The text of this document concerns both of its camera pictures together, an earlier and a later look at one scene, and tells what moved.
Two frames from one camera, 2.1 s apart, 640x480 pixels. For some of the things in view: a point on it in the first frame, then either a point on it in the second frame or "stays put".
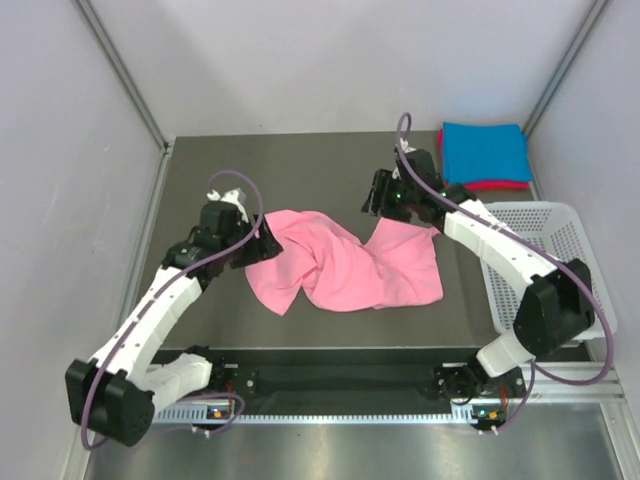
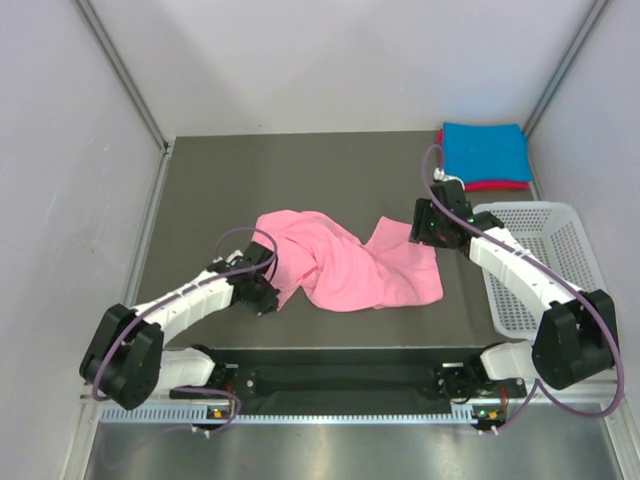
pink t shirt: (397, 265) stays put
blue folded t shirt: (480, 153) stays put
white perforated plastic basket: (555, 226) stays put
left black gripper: (262, 248) to (267, 302)
